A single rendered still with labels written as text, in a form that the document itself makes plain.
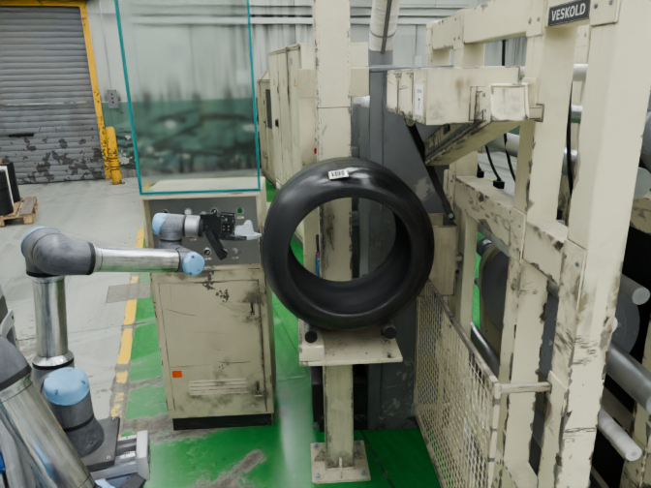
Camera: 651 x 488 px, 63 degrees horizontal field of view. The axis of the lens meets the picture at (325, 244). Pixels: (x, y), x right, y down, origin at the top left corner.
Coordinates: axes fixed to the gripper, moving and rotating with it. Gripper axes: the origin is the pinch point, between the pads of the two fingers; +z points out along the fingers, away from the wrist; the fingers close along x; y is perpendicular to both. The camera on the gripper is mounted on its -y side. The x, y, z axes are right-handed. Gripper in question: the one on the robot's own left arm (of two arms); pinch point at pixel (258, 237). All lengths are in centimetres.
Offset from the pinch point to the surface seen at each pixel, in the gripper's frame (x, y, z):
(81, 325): 196, -142, -138
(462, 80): -36, 58, 52
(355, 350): -5, -39, 38
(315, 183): -10.4, 22.6, 17.7
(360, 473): 21, -117, 53
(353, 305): 10.7, -28.1, 38.0
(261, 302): 61, -52, 1
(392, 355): -10, -37, 51
